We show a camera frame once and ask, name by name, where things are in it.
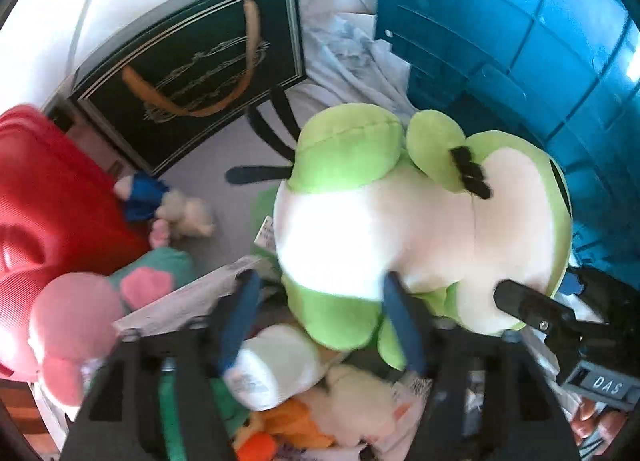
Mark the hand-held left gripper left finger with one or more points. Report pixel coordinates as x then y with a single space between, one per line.
240 316

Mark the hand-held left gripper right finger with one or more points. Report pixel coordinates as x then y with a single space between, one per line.
400 326

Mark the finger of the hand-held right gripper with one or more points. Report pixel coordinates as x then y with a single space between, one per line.
530 308

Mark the green white plush frog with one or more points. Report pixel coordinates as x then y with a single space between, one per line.
350 221

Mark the blue plastic storage crate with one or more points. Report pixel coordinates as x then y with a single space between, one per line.
500 16

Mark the person's right hand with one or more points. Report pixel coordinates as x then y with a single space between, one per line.
597 423

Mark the white paper packet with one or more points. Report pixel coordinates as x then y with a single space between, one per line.
190 296

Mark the white plush toy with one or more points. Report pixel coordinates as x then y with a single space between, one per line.
280 361

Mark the cream plush toy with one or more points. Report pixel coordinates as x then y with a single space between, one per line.
360 401

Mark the orange plush toy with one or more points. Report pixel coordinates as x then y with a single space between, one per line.
285 423

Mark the small doll blue clothes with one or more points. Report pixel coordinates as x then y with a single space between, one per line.
145 193

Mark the pink plush toy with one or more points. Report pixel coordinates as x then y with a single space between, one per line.
75 311

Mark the red bag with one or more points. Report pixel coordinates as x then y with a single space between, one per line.
50 201

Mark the grey cloth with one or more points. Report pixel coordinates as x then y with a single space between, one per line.
340 56

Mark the dark green gift bag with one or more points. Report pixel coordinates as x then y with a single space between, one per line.
200 41

